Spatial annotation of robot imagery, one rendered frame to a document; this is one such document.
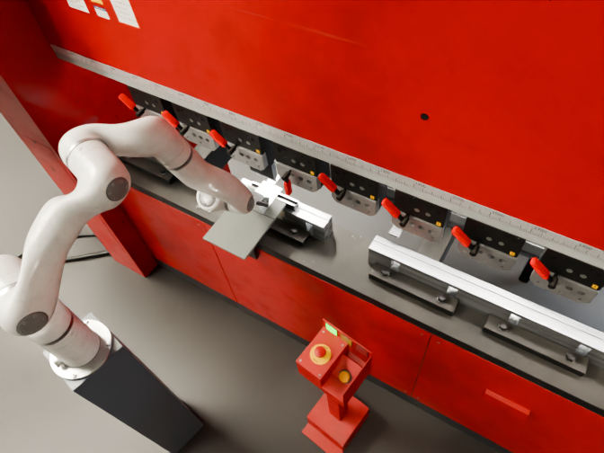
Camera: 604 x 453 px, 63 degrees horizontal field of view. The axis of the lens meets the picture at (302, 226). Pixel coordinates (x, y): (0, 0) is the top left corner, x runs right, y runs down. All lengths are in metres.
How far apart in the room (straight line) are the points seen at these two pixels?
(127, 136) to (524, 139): 0.87
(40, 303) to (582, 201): 1.23
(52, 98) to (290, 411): 1.69
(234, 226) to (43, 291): 0.69
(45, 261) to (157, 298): 1.63
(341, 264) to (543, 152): 0.88
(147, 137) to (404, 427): 1.76
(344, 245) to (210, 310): 1.15
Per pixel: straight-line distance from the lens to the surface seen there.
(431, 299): 1.68
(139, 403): 1.96
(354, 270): 1.75
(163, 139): 1.25
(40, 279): 1.31
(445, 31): 1.01
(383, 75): 1.12
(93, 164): 1.18
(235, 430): 2.50
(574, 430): 1.94
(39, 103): 2.11
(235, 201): 1.44
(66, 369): 1.68
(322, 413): 2.35
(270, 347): 2.59
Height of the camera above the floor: 2.39
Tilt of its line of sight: 55 degrees down
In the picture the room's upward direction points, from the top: 9 degrees counter-clockwise
